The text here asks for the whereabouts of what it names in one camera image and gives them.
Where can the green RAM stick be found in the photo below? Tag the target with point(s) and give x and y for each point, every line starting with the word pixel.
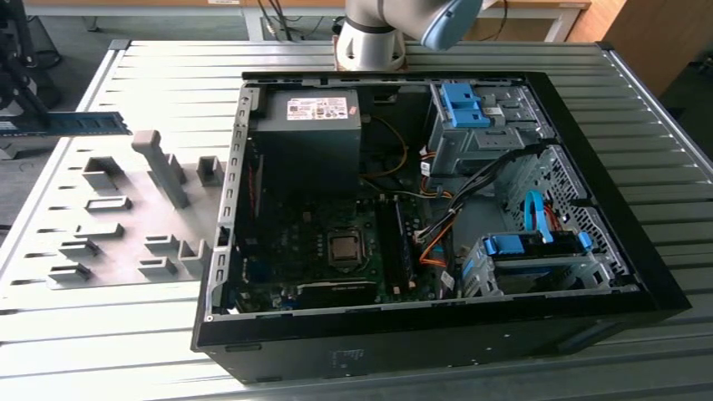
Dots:
pixel 83 124

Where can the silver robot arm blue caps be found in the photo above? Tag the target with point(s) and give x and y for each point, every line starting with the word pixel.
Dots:
pixel 371 46

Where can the black RAM slot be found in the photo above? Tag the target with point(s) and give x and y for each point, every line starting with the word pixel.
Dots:
pixel 387 246

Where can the dark RAM stick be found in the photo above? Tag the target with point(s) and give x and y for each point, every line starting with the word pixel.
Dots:
pixel 406 246

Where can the grey stand foot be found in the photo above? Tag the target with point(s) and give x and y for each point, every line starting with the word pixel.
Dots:
pixel 7 151

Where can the grey parts rack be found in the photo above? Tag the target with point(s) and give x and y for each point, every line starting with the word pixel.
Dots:
pixel 134 209

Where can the grey power supply unit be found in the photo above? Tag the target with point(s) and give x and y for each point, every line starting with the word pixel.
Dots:
pixel 303 158

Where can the green motherboard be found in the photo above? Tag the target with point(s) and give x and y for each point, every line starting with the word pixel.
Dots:
pixel 290 250

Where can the CPU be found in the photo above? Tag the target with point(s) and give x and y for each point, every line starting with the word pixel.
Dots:
pixel 346 247

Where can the CPU socket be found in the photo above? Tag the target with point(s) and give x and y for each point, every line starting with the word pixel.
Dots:
pixel 347 264

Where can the black graphics card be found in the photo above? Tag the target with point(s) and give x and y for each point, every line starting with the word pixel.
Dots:
pixel 335 293

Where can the blue plastic drive carrier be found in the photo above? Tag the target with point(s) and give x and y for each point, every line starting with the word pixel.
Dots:
pixel 466 108

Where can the grey metal drive cage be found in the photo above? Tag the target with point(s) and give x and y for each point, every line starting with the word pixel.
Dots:
pixel 484 146

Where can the black open PC case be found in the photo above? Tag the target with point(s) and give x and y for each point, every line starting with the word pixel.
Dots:
pixel 390 342

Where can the blue carrier tab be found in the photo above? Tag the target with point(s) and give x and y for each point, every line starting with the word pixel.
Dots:
pixel 468 271

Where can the blue disk carrier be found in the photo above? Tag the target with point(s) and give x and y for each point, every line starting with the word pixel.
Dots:
pixel 510 244

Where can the grey metal disk bay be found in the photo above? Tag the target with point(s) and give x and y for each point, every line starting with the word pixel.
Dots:
pixel 558 261

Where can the brown wooden cabinet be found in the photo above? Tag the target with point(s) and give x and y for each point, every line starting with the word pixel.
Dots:
pixel 657 37

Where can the white frame wooden desk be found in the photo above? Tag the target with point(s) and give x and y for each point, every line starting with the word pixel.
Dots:
pixel 558 25

